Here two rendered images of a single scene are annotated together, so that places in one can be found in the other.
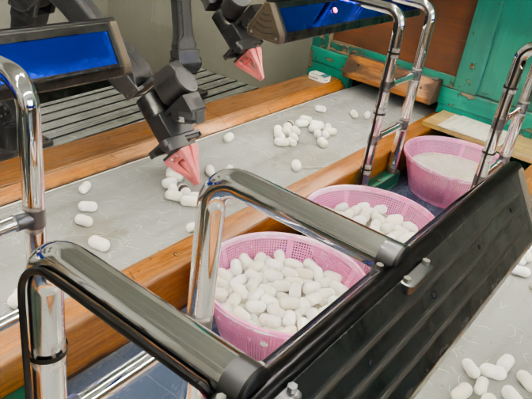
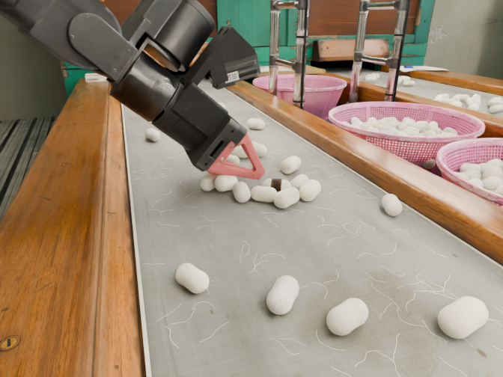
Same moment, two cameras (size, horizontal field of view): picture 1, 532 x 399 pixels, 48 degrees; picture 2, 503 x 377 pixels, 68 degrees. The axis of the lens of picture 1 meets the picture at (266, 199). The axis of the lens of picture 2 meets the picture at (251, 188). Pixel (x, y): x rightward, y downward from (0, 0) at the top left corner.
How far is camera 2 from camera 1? 1.02 m
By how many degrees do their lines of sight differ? 46
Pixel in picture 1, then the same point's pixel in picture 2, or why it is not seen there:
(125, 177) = (177, 227)
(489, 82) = (244, 33)
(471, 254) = not seen: outside the picture
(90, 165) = (114, 244)
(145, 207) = (296, 233)
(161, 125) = (201, 102)
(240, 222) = (403, 167)
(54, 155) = (23, 279)
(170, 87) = (190, 26)
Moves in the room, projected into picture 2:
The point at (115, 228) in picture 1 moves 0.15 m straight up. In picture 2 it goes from (368, 284) to (400, 97)
